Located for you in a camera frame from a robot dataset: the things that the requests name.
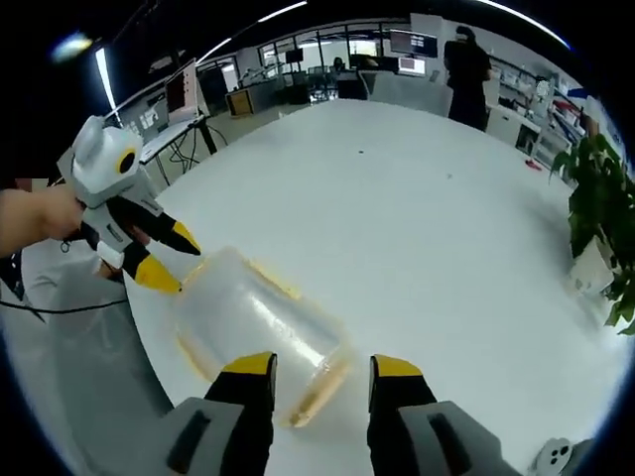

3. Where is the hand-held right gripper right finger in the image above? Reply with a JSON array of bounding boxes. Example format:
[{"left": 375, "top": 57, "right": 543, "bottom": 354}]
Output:
[{"left": 367, "top": 353, "right": 520, "bottom": 476}]

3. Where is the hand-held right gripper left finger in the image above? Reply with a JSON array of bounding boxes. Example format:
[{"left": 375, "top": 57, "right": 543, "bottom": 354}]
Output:
[{"left": 154, "top": 351, "right": 278, "bottom": 476}]

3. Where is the clear plastic food container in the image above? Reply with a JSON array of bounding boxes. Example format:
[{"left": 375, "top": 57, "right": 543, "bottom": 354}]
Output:
[{"left": 174, "top": 246, "right": 356, "bottom": 428}]

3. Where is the person's left hand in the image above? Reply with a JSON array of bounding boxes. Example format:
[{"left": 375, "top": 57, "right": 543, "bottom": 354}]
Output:
[{"left": 0, "top": 183, "right": 84, "bottom": 259}]

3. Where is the white desk with black legs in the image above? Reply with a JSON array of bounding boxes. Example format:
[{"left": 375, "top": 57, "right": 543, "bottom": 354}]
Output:
[{"left": 116, "top": 114, "right": 217, "bottom": 187}]

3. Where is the wooden cabinet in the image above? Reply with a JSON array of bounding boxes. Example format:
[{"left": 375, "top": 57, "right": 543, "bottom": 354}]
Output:
[{"left": 225, "top": 89, "right": 255, "bottom": 118}]

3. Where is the white device with round holes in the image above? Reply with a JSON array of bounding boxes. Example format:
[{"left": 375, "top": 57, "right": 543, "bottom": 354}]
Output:
[{"left": 534, "top": 435, "right": 576, "bottom": 476}]

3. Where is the green potted plant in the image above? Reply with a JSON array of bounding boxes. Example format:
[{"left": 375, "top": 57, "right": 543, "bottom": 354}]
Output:
[{"left": 548, "top": 132, "right": 635, "bottom": 336}]

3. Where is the black cable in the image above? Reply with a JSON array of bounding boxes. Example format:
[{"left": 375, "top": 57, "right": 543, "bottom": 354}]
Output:
[{"left": 0, "top": 295, "right": 130, "bottom": 315}]

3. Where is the wall screen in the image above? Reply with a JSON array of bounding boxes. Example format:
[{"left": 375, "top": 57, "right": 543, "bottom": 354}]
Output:
[{"left": 389, "top": 30, "right": 439, "bottom": 58}]

